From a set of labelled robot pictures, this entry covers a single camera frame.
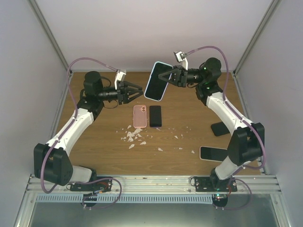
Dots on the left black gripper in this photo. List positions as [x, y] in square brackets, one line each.
[123, 97]

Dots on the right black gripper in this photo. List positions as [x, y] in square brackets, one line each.
[179, 78]

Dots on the pink phone case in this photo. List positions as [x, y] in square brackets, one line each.
[139, 116]

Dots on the purple black phone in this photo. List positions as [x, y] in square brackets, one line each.
[155, 116]

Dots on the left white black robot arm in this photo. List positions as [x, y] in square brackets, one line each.
[51, 160]

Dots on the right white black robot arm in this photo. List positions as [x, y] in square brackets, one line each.
[247, 141]

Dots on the phone in black case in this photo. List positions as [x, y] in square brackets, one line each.
[219, 129]

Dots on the white debris flakes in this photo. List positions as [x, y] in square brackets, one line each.
[170, 137]

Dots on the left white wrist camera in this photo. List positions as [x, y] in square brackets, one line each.
[120, 76]

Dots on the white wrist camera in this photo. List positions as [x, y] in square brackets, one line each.
[120, 76]
[181, 57]

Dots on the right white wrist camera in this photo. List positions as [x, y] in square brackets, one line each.
[181, 57]

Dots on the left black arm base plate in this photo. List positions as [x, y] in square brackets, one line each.
[104, 184]

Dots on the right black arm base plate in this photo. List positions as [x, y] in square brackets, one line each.
[203, 184]

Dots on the right aluminium corner post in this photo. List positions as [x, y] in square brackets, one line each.
[260, 28]

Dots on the aluminium corner post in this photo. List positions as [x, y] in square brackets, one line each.
[260, 28]
[41, 19]

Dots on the left aluminium corner post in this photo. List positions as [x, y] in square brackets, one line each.
[41, 19]

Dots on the aluminium front rail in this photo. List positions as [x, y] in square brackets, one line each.
[183, 184]

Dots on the grey slotted cable duct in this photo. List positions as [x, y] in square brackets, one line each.
[128, 198]

